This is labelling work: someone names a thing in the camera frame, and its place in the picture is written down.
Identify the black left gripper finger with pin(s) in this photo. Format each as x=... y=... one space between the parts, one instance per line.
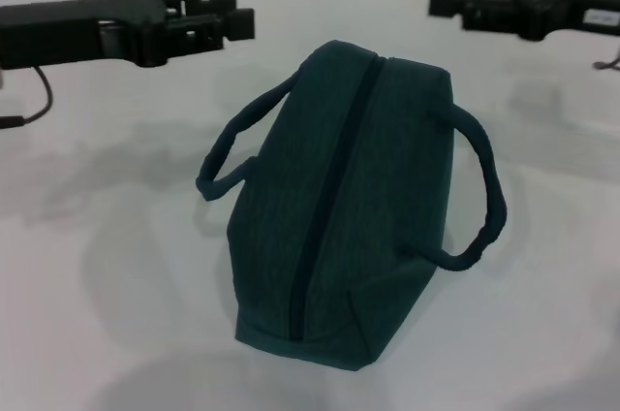
x=232 y=25

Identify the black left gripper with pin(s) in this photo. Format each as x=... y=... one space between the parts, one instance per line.
x=72 y=28

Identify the dark teal fabric lunch bag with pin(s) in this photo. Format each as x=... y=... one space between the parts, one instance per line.
x=339 y=217

